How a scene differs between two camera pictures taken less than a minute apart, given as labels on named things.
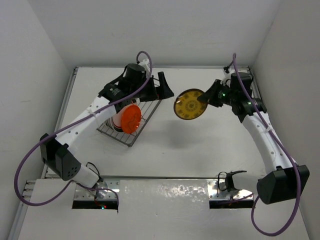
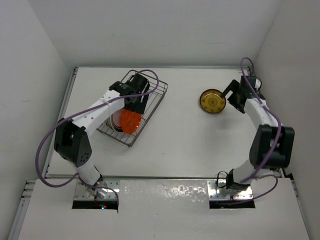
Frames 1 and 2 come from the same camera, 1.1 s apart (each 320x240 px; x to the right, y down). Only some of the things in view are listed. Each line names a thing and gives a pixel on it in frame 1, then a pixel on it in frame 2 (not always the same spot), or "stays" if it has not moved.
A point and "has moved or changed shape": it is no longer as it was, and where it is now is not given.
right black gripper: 210,96 → 233,87
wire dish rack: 148,109 stays
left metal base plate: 108,188 stays
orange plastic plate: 131,118 stays
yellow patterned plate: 187,106 has moved or changed shape
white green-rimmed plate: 114,123 stays
